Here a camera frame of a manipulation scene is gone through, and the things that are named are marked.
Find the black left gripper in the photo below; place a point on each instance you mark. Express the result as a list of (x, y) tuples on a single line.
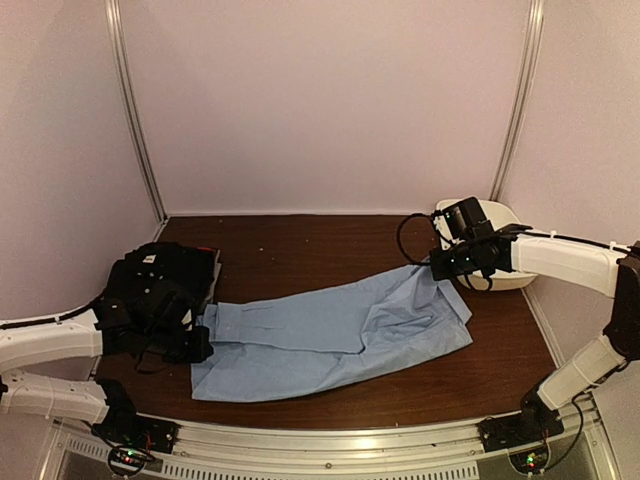
[(197, 352)]

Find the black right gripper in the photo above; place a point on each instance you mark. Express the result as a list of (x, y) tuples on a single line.
[(441, 270)]

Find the light blue long sleeve shirt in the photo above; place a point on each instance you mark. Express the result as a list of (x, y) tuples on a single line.
[(307, 343)]

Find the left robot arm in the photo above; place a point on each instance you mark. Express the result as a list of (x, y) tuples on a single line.
[(101, 328)]

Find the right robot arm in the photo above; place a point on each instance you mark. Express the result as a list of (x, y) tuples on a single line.
[(583, 293)]

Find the white plastic tub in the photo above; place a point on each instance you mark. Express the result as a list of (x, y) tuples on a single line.
[(500, 215)]

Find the grey folded shirt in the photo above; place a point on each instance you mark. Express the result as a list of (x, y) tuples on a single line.
[(216, 274)]

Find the red black plaid shirt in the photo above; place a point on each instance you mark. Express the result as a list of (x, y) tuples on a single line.
[(208, 249)]

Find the left circuit board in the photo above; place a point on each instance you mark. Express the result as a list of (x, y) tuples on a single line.
[(124, 460)]

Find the circuit board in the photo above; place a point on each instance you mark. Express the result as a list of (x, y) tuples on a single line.
[(531, 461), (124, 460)]

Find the right circuit board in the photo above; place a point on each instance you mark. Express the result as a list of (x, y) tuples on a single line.
[(531, 461)]

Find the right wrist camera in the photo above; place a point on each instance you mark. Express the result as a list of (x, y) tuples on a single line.
[(441, 228)]

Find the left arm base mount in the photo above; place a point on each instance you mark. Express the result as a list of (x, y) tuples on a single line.
[(123, 425)]

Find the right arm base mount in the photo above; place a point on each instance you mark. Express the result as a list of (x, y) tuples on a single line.
[(535, 422)]

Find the front aluminium frame rail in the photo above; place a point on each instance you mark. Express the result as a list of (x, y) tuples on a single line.
[(450, 450)]

